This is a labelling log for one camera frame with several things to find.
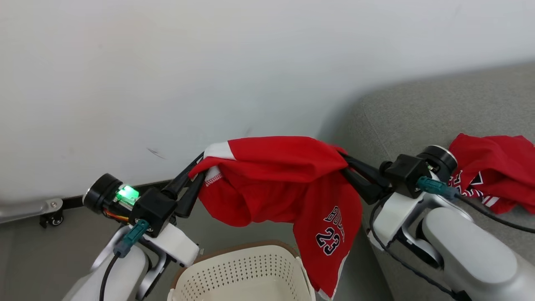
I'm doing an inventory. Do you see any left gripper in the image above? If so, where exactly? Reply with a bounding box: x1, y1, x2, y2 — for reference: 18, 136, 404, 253
83, 153, 208, 268

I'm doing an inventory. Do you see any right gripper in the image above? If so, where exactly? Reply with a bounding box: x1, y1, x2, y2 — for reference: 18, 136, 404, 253
339, 145, 459, 251

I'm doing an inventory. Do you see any red garment with white panels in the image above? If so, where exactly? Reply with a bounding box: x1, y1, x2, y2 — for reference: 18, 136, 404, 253
188, 136, 363, 301

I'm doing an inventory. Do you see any red garment with diamond emblem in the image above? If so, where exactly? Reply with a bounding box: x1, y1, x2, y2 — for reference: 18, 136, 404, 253
447, 133, 535, 214

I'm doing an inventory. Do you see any beige plastic laundry basket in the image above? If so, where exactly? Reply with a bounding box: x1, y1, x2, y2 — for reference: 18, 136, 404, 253
167, 240, 318, 301

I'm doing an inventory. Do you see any grey fabric sofa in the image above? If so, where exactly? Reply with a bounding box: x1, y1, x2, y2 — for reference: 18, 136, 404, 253
326, 63, 535, 301

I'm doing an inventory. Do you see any small black caster wheel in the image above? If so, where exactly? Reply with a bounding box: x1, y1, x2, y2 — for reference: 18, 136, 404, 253
40, 211, 64, 228

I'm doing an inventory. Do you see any right camera cable black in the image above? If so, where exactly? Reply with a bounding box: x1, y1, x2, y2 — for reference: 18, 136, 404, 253
417, 176, 535, 234

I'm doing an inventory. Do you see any left camera cable teal plug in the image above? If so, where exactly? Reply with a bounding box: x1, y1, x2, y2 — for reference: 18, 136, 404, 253
99, 219, 150, 301

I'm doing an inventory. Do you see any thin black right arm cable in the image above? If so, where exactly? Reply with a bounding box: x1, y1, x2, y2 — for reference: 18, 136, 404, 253
369, 203, 472, 301

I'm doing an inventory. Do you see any grey metal frame bar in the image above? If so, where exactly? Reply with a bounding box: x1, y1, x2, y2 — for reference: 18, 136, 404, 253
0, 198, 64, 225

